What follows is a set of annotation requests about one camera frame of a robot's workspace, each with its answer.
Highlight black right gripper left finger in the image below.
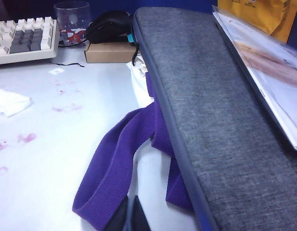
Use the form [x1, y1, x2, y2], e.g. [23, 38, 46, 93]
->
[104, 195, 129, 231]

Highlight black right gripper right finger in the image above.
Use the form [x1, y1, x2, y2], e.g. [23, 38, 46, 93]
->
[132, 195, 152, 231]

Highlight white wet wipe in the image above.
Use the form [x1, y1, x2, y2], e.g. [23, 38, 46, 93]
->
[0, 88, 31, 118]

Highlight purple fabric bag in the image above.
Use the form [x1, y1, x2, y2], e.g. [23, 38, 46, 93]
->
[72, 72, 195, 231]

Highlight grey fabric laptop sleeve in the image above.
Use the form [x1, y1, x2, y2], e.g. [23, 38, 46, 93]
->
[132, 6, 297, 231]

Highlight white cloth bag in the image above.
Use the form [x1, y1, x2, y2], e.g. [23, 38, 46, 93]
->
[125, 54, 157, 109]

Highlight flat brown cardboard box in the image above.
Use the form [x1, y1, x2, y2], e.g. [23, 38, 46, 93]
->
[84, 42, 142, 64]

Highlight black computer mouse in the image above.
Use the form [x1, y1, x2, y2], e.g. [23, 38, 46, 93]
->
[85, 10, 136, 44]

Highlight white and grey mechanical keyboard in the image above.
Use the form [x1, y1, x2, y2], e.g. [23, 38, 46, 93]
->
[0, 16, 61, 66]

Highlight clear plastic cup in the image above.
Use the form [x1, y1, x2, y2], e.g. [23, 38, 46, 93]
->
[53, 1, 91, 49]

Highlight yellow printed paper bag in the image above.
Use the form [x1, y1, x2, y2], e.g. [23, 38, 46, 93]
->
[217, 0, 297, 44]

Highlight thin black keyboard cable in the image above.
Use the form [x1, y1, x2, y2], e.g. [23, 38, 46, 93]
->
[49, 61, 86, 68]

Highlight red white cable bundle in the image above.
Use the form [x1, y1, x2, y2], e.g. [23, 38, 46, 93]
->
[61, 28, 88, 45]

